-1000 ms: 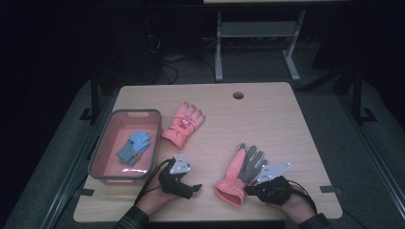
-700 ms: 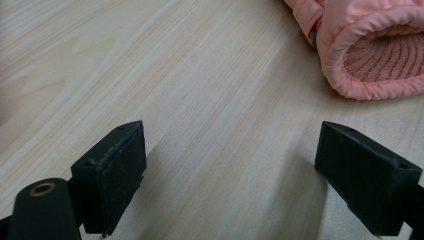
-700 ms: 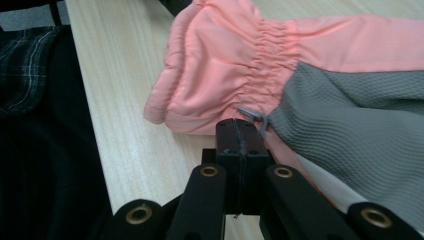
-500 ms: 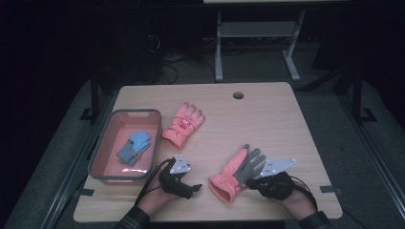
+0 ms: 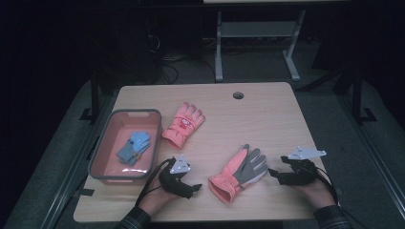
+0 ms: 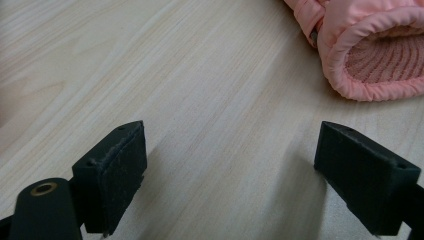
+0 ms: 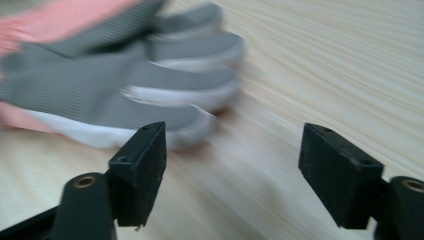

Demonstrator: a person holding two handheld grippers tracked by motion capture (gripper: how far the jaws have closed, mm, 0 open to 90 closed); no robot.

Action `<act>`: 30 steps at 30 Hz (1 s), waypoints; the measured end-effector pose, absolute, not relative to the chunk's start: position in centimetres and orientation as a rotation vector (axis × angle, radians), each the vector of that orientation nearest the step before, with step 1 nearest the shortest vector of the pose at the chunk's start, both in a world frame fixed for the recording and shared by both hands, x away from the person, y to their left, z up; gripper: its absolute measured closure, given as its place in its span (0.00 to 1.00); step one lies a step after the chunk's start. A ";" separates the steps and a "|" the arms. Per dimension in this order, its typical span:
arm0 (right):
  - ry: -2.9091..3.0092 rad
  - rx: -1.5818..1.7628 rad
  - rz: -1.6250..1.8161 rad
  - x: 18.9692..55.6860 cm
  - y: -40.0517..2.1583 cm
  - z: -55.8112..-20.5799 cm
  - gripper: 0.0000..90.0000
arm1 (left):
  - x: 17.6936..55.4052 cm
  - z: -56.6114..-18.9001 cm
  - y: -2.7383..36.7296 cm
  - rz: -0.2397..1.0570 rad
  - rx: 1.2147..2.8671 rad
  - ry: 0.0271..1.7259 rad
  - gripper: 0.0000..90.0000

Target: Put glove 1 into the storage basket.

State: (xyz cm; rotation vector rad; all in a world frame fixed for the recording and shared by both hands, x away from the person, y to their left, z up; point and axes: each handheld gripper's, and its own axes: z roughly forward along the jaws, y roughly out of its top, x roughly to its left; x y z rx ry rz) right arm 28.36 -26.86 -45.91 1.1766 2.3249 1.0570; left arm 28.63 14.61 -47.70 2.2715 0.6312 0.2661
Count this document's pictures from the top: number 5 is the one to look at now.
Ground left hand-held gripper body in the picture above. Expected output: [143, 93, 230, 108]
[158, 154, 193, 198]

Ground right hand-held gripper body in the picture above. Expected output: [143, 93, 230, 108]
[279, 145, 329, 187]

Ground pink glove with grey palm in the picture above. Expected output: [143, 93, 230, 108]
[207, 143, 269, 204]

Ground small blue glove with dots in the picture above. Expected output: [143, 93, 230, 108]
[122, 130, 152, 161]

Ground pink plastic bin grey rim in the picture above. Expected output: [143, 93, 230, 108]
[88, 108, 163, 186]

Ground person's left hand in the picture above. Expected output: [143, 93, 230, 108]
[138, 176, 181, 218]

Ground person's right hand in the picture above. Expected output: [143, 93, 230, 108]
[291, 177, 338, 210]

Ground pink glove with red print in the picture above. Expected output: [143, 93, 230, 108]
[160, 101, 206, 151]

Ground black metal stand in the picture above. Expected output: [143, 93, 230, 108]
[78, 68, 106, 124]
[350, 65, 378, 126]

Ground left hand-held gripper cable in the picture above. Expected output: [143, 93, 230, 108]
[135, 157, 175, 208]

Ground hand-held gripper cable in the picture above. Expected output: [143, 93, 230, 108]
[305, 165, 367, 229]
[135, 157, 175, 208]

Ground right hand-held gripper cable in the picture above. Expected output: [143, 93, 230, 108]
[305, 165, 367, 229]

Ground grey metal rail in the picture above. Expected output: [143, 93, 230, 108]
[337, 94, 405, 213]
[39, 92, 113, 229]

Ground black floor cables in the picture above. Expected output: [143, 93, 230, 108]
[146, 31, 218, 86]

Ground white metal desk frame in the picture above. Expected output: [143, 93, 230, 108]
[203, 0, 352, 83]

